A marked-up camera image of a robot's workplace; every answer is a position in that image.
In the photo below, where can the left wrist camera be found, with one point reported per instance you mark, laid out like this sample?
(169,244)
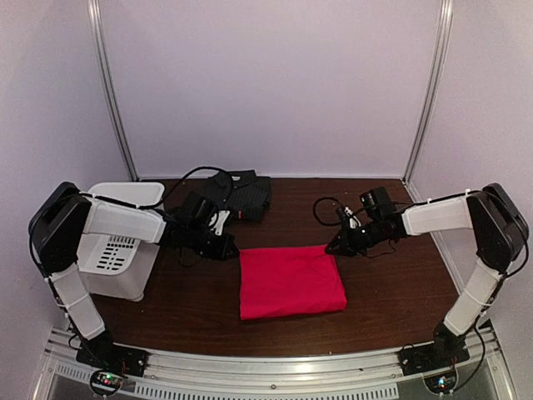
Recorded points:
(218,221)

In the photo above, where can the right round circuit board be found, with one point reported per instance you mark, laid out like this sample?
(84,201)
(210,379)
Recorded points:
(441,383)

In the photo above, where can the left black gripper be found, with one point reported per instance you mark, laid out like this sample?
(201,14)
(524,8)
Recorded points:
(226,242)

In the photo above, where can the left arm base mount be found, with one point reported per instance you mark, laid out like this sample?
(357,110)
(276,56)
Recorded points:
(103,353)

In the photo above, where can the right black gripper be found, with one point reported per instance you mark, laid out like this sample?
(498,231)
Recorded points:
(345,240)

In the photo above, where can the left round circuit board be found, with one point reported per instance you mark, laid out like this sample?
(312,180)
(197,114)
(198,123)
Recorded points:
(105,383)

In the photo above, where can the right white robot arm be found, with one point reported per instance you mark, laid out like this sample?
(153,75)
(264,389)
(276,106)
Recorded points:
(499,235)

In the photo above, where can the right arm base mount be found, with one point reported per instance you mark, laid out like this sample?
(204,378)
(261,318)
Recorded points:
(444,351)

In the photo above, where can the round circuit board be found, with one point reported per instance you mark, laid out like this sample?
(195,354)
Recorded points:
(105,383)
(441,383)

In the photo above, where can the aluminium frame post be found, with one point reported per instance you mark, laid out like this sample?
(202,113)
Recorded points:
(110,96)
(443,35)

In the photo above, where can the dark pinstriped shirt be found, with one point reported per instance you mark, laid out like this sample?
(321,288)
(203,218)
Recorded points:
(240,192)

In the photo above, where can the front aluminium rail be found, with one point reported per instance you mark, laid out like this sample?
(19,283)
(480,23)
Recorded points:
(178,375)

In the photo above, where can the right aluminium frame post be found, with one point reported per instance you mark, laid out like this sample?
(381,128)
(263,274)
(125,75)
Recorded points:
(443,35)

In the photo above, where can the white plastic laundry bin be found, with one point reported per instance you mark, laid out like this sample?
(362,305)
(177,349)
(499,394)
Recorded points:
(116,266)

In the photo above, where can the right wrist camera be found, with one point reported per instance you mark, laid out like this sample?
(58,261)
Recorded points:
(348,217)

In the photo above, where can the red garment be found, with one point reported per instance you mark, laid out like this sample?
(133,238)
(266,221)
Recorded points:
(287,281)

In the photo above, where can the left aluminium frame post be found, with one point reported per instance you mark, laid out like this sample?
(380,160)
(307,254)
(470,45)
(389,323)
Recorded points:
(110,96)

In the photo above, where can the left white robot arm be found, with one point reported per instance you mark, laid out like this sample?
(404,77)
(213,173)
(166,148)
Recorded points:
(56,230)

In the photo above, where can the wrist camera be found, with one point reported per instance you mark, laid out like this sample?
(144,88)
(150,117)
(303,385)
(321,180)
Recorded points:
(348,217)
(218,221)

